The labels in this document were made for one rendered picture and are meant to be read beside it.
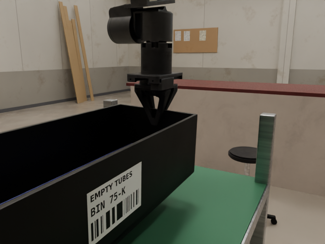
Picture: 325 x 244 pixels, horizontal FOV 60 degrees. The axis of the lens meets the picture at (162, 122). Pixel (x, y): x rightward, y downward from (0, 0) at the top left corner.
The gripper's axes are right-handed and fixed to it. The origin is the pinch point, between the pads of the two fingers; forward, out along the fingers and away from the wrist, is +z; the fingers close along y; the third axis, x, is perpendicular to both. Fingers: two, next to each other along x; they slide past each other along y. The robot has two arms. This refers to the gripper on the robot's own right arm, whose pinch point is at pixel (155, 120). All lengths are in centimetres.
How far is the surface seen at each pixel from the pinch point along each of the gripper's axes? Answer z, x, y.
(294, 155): 77, 19, -225
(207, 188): 14.5, 9.2, -5.7
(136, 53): -2, -546, -821
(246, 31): -72, -163, -817
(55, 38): -41, -586, -502
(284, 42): -40, -58, -804
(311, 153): 73, 32, -225
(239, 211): 14.2, 17.2, 0.3
